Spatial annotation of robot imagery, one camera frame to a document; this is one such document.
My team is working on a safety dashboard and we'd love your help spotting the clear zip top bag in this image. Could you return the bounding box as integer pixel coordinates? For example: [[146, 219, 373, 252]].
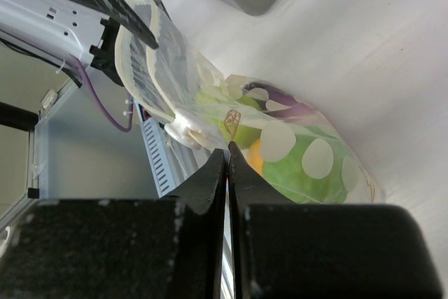
[[115, 0, 384, 204]]

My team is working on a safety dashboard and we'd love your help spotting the green toy fruit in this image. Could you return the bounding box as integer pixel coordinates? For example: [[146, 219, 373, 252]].
[[260, 121, 363, 204]]

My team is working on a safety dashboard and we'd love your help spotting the purple toy eggplant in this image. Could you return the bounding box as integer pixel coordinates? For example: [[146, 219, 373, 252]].
[[244, 81, 315, 119]]

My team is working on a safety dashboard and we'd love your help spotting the orange toy lemon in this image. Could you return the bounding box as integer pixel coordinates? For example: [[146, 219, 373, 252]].
[[246, 139, 264, 176]]

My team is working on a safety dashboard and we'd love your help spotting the slotted white cable duct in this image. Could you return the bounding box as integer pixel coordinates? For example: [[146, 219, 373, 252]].
[[139, 113, 179, 198]]

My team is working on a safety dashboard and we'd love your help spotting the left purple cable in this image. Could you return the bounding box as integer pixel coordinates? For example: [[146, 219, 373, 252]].
[[71, 57, 134, 132]]

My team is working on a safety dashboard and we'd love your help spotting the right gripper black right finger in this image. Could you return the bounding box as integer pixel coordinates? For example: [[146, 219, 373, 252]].
[[228, 143, 442, 298]]

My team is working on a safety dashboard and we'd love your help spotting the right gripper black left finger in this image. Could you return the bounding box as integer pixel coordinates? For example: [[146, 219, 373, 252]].
[[1, 150, 225, 298]]

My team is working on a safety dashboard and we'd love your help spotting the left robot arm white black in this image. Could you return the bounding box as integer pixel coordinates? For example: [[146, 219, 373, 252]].
[[1, 0, 158, 86]]

